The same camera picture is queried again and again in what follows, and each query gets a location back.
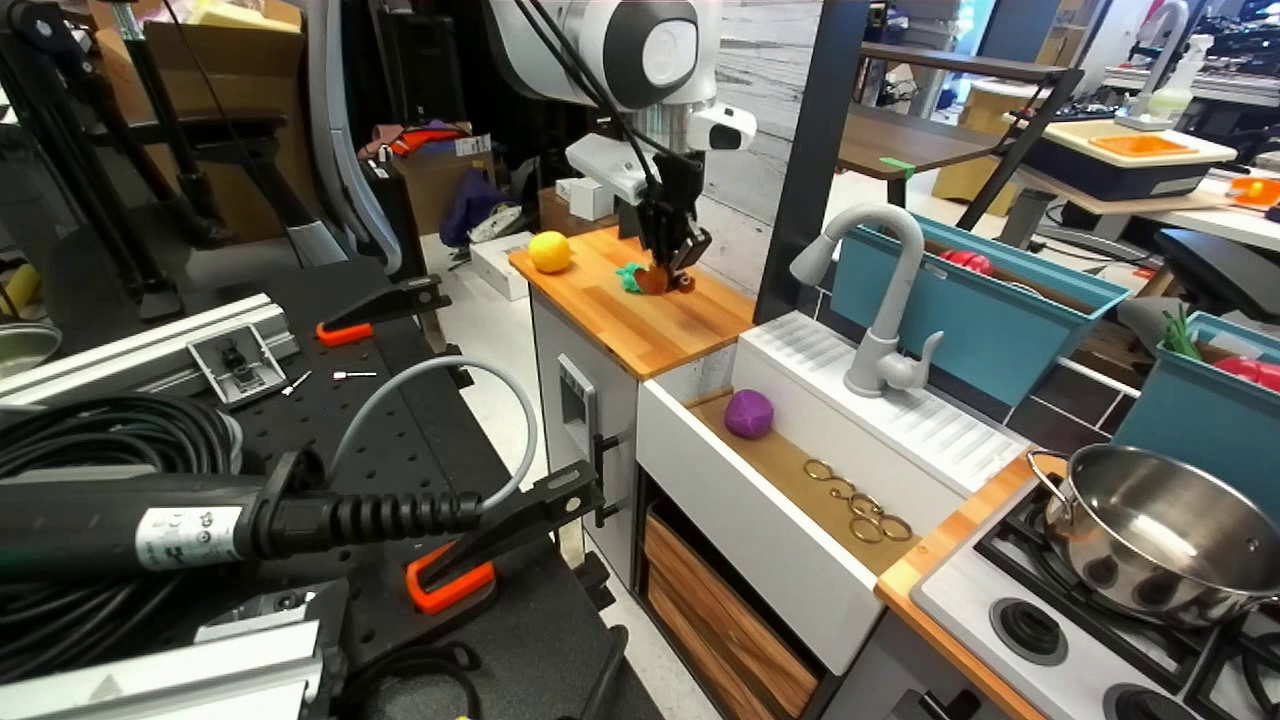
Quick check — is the grey cable conduit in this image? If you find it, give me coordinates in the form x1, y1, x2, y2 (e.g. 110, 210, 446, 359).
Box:
295, 0, 412, 277

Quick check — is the wooden white toy kitchen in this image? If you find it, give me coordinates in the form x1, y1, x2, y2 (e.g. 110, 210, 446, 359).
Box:
523, 226, 1280, 720

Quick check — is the teal storage bin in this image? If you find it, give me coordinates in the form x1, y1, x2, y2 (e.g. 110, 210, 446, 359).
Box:
826, 213, 1134, 412
1117, 313, 1280, 523

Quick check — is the red handled tool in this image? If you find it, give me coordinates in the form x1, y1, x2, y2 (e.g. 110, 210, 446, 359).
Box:
376, 121, 471, 159

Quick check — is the orange green plush toy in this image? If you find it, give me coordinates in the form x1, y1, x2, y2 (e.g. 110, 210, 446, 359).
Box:
611, 258, 695, 302

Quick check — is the black cable coil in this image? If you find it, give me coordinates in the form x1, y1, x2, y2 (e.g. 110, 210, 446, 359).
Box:
0, 394, 253, 685

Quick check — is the orange black clamp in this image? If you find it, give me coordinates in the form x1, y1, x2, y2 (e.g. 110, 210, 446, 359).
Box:
313, 271, 450, 354
397, 456, 602, 619

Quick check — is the brown wooden shelf board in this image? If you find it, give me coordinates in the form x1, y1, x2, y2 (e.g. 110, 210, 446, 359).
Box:
837, 104, 1054, 185

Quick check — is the aluminium extrusion bar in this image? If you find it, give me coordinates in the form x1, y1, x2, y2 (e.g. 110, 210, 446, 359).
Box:
0, 291, 291, 412
0, 613, 333, 720

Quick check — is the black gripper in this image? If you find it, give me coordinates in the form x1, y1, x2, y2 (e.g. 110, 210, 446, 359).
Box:
637, 150, 716, 291

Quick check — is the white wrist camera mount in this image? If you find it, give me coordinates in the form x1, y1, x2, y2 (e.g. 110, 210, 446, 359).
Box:
558, 131, 654, 226

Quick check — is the yellow toy lemon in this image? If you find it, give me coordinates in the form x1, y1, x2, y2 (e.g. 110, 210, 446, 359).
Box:
523, 228, 579, 280

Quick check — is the purple ball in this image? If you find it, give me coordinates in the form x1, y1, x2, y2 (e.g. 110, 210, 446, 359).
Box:
720, 386, 780, 445

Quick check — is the grey cable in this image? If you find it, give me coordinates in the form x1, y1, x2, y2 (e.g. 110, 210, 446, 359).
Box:
324, 354, 544, 518

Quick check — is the black shelf frame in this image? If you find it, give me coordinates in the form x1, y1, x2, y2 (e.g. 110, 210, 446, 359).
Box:
751, 0, 1090, 324

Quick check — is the silver mounting plate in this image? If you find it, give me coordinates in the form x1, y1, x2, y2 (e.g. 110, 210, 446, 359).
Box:
182, 324, 291, 412

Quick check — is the large cardboard box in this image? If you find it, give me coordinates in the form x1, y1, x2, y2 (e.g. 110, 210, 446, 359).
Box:
135, 6, 324, 243

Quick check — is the green toy plant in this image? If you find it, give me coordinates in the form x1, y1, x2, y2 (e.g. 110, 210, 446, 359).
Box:
1154, 303, 1212, 364

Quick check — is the steel pot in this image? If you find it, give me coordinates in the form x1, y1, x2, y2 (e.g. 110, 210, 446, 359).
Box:
1026, 439, 1280, 634

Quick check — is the gold ring chain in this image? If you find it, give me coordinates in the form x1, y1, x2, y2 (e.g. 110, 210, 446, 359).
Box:
794, 456, 919, 551

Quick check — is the purple cloth object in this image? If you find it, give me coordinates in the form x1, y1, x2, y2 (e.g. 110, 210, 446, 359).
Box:
434, 170, 513, 254

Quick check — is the grey toy faucet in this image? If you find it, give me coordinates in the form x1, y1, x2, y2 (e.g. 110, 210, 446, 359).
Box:
787, 199, 952, 399

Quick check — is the black connector with strain relief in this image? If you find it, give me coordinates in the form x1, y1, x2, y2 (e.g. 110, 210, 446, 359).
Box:
0, 453, 493, 585

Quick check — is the small cardboard box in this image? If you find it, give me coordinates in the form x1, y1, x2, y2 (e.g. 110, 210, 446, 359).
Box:
397, 137, 495, 237

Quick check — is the black metal stand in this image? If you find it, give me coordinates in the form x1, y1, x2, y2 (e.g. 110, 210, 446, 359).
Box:
0, 0, 217, 258

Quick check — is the white tray with orange content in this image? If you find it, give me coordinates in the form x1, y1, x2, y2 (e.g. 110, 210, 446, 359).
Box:
1025, 117, 1240, 205

